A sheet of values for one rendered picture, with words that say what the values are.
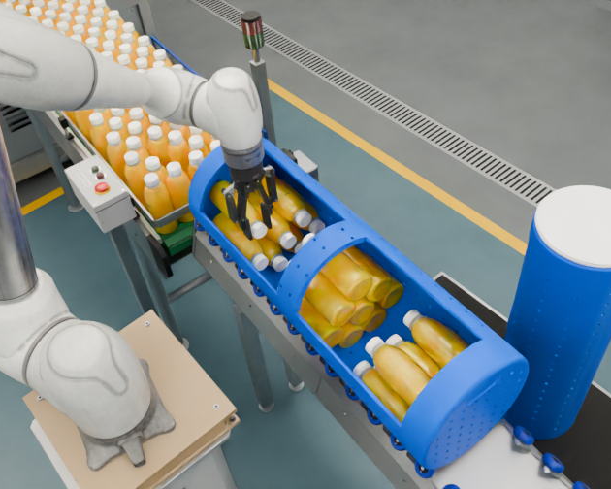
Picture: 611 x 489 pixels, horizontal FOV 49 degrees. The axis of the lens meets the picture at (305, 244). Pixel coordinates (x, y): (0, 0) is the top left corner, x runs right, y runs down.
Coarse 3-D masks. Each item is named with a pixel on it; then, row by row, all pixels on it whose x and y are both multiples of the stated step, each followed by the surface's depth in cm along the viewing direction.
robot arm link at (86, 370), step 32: (32, 352) 122; (64, 352) 116; (96, 352) 116; (128, 352) 122; (32, 384) 123; (64, 384) 114; (96, 384) 115; (128, 384) 121; (96, 416) 120; (128, 416) 125
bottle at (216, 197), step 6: (216, 186) 171; (222, 186) 171; (228, 186) 171; (210, 192) 172; (216, 192) 171; (234, 192) 169; (210, 198) 173; (216, 198) 170; (222, 198) 169; (234, 198) 168; (216, 204) 171; (222, 204) 169; (222, 210) 169; (246, 210) 165; (252, 210) 165; (228, 216) 168; (246, 216) 164; (252, 216) 164; (258, 216) 165; (252, 222) 163; (240, 228) 166
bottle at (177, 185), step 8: (168, 176) 186; (176, 176) 185; (184, 176) 187; (168, 184) 187; (176, 184) 186; (184, 184) 187; (176, 192) 187; (184, 192) 188; (176, 200) 190; (184, 200) 190; (176, 208) 193; (184, 216) 194; (192, 216) 195
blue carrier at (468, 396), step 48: (192, 192) 168; (336, 240) 142; (384, 240) 147; (288, 288) 144; (432, 288) 134; (384, 336) 157; (480, 336) 125; (432, 384) 120; (480, 384) 117; (432, 432) 118; (480, 432) 135
